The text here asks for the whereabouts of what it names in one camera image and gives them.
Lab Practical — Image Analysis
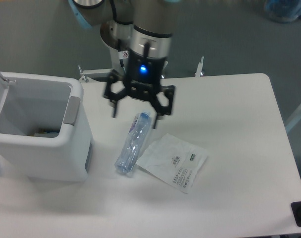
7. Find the crushed clear plastic bottle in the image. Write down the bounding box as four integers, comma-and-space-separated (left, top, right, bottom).
114, 111, 151, 174

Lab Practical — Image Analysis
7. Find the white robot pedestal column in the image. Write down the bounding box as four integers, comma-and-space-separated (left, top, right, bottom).
100, 20, 133, 75

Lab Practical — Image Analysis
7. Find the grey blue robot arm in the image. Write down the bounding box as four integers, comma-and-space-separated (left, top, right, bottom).
69, 0, 181, 120

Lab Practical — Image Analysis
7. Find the white pedestal base frame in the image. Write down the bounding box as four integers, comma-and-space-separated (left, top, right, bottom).
78, 56, 204, 83

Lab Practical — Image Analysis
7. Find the blue clear bag in background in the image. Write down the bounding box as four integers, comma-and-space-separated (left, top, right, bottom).
263, 0, 301, 23

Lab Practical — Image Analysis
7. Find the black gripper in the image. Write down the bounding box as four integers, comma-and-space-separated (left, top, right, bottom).
103, 49, 176, 129

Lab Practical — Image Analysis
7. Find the white push-lid trash can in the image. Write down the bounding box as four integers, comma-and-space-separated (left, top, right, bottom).
0, 71, 94, 182

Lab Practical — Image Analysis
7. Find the black cable on pedestal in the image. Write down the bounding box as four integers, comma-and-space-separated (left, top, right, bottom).
117, 38, 128, 75

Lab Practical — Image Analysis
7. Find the white plastic packaging bag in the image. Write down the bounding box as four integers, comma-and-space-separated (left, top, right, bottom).
137, 134, 208, 194

